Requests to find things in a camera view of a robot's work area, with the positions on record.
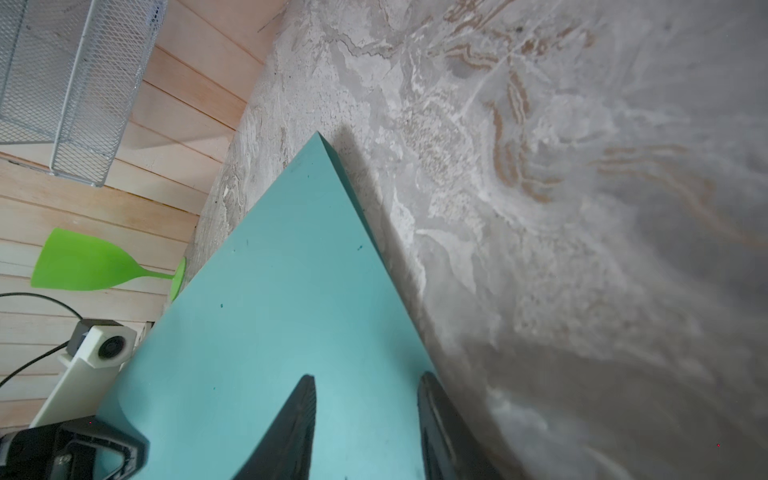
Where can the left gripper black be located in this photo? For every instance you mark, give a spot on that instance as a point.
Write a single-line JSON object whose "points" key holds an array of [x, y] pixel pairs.
{"points": [[83, 448]]}

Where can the teal paper folder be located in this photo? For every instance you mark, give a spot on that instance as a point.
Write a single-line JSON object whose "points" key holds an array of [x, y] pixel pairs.
{"points": [[298, 288]]}

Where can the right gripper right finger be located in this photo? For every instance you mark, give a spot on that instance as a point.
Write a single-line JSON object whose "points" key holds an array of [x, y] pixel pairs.
{"points": [[449, 449]]}

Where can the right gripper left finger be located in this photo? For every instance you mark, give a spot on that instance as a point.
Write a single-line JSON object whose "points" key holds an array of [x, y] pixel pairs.
{"points": [[285, 450]]}

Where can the green plastic goblet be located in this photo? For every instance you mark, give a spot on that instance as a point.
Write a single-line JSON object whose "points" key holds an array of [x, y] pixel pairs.
{"points": [[73, 261]]}

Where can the white wire mesh shelf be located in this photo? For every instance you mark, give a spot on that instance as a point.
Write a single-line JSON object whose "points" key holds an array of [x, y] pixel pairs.
{"points": [[70, 75]]}

